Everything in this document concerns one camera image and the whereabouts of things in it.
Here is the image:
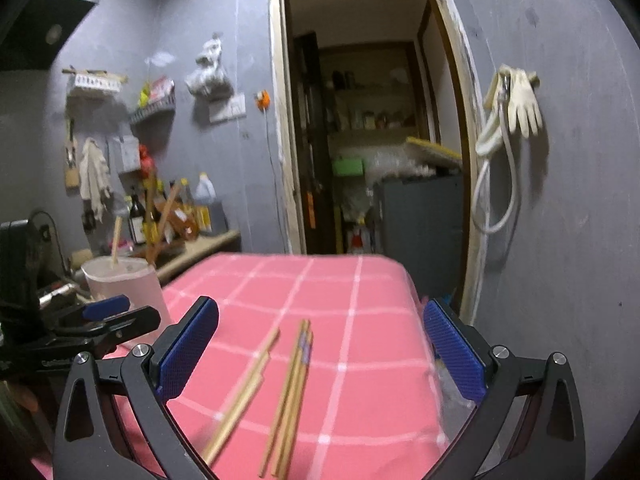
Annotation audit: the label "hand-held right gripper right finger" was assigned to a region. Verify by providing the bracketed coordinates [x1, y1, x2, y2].
[423, 298, 587, 480]

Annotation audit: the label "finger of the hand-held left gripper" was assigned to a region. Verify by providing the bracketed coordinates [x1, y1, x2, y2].
[81, 295, 132, 322]
[55, 306, 162, 358]

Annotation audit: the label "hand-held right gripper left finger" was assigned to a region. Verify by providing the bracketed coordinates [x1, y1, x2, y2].
[54, 296, 221, 480]

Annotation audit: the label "white plastic utensil holder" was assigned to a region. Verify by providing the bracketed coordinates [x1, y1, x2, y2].
[81, 255, 173, 328]

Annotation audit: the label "plain bamboo chopstick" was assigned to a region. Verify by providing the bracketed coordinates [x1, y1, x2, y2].
[110, 215, 124, 267]
[202, 327, 281, 467]

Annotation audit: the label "bundle of purple-banded chopsticks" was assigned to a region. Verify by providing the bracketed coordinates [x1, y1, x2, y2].
[146, 170, 315, 479]

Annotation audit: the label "dark pump bottle white label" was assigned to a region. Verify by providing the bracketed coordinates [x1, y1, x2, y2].
[126, 194, 147, 247]

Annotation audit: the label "beige kitchen counter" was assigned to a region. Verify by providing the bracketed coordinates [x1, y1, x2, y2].
[155, 230, 242, 283]

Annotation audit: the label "pink checked tablecloth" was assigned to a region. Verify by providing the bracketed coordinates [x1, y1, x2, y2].
[30, 252, 451, 480]

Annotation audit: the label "wooden cutting board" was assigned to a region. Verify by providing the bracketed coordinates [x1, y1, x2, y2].
[63, 119, 82, 192]

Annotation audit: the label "white hanging rag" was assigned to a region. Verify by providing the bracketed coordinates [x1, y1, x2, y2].
[78, 137, 113, 222]

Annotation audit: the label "grey cabinet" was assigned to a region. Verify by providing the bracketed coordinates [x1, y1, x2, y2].
[374, 174, 466, 306]

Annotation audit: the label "red white bottle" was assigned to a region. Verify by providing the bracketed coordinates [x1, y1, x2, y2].
[349, 217, 372, 256]

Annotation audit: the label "large cooking oil jug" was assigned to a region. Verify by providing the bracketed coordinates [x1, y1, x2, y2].
[192, 172, 219, 235]

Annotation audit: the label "crumpled clear plastic bag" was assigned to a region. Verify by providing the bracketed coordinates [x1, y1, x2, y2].
[366, 151, 438, 183]

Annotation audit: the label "yellowish woven sack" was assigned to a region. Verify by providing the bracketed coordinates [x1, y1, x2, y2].
[405, 135, 463, 167]

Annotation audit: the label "green box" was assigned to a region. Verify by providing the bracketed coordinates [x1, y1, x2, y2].
[331, 157, 367, 177]

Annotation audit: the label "red snack packet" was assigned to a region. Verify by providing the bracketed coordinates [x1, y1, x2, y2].
[150, 76, 176, 102]

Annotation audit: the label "dark brown door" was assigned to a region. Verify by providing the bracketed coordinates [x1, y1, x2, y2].
[292, 31, 337, 256]

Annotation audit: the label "wooden storage shelf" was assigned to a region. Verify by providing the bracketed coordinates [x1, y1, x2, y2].
[320, 42, 430, 137]

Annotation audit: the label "black range hood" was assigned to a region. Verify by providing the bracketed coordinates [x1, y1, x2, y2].
[0, 0, 106, 72]

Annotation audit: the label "hanging clear plastic bag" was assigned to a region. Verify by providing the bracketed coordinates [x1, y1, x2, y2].
[185, 34, 235, 97]

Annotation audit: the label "cream rubber gloves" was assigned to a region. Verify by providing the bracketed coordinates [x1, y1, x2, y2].
[505, 66, 544, 137]

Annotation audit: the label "grey wall utensil box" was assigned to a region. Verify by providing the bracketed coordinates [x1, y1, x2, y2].
[107, 135, 142, 176]

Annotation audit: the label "grey wall rack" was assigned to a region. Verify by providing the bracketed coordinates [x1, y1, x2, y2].
[128, 96, 177, 127]

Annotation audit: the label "white wall basket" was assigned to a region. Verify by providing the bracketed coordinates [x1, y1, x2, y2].
[62, 69, 128, 97]

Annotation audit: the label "white shower hose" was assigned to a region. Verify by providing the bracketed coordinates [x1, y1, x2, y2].
[471, 64, 523, 235]

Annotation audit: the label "white wall switch panel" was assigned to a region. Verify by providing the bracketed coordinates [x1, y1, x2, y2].
[209, 93, 247, 124]

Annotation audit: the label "pale wooden door frame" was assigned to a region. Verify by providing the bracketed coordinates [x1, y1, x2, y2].
[268, 0, 496, 323]

